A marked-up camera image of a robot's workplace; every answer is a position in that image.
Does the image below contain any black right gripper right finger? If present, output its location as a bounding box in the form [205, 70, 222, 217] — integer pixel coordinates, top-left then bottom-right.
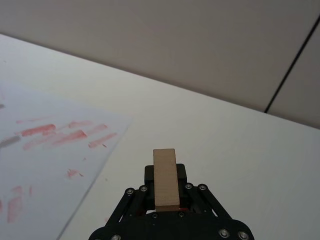
[175, 163, 257, 240]

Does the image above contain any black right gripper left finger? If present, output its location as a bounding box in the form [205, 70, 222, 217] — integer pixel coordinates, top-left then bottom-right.
[88, 164, 156, 240]

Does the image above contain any tan wooden block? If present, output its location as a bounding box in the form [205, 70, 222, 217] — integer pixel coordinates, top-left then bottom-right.
[152, 148, 181, 213]

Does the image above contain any white paper with red marks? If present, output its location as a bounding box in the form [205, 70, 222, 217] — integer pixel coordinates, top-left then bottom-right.
[0, 82, 135, 240]

